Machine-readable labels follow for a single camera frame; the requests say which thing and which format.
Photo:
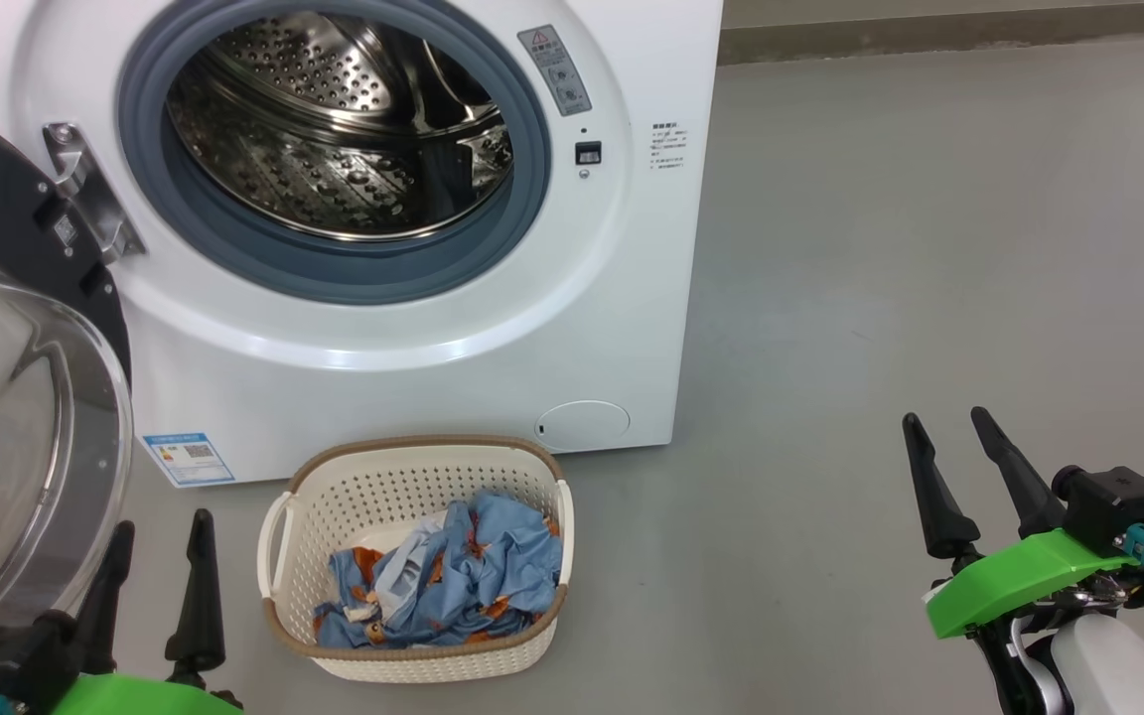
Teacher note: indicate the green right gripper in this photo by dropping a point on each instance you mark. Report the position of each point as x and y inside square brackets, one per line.
[1009, 586]

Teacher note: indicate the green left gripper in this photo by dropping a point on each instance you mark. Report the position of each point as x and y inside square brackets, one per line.
[135, 697]

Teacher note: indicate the black glass washer door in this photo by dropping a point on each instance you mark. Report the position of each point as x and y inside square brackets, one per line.
[6, 417]

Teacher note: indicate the pale white-blue garment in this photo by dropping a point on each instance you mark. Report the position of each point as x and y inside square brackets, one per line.
[403, 576]

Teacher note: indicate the blue orange-patterned garment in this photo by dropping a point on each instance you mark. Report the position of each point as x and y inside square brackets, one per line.
[502, 566]

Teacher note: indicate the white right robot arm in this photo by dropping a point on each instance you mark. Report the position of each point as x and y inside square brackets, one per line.
[1108, 665]

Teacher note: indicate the grey rubber door gasket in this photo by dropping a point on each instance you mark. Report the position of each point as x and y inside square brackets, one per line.
[264, 263]

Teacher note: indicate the metal door hinge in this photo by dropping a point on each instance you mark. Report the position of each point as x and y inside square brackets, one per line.
[90, 199]

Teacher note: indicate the white front-load washing machine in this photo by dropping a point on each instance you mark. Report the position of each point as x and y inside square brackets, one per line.
[582, 298]

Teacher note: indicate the stainless steel washing machine drum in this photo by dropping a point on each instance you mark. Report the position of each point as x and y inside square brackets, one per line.
[334, 149]

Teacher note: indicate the black door latch socket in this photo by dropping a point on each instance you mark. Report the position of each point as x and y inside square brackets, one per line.
[588, 153]

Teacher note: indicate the blue energy label sticker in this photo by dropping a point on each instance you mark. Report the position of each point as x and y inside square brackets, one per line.
[189, 458]

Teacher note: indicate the cream perforated laundry basket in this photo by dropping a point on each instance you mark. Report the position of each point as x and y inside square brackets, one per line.
[413, 467]

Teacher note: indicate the round white filter cover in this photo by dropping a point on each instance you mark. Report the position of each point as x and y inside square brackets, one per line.
[582, 422]

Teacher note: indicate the small printed text label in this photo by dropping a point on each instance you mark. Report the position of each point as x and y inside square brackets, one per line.
[669, 146]

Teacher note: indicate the grey warning sticker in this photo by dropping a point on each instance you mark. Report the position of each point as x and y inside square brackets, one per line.
[554, 70]

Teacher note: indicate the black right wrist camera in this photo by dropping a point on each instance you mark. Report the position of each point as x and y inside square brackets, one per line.
[1113, 506]

